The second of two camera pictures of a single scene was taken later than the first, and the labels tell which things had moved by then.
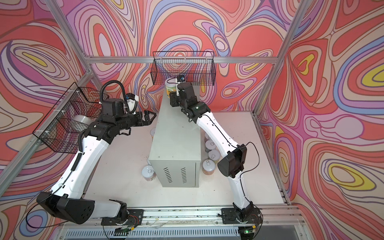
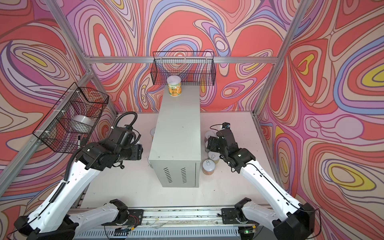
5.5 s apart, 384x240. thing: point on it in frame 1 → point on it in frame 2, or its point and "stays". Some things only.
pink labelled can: (208, 167) stays
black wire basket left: (61, 130) stays
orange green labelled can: (170, 83) stays
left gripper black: (139, 115) → (137, 151)
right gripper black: (173, 99) → (212, 143)
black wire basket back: (197, 67) stays
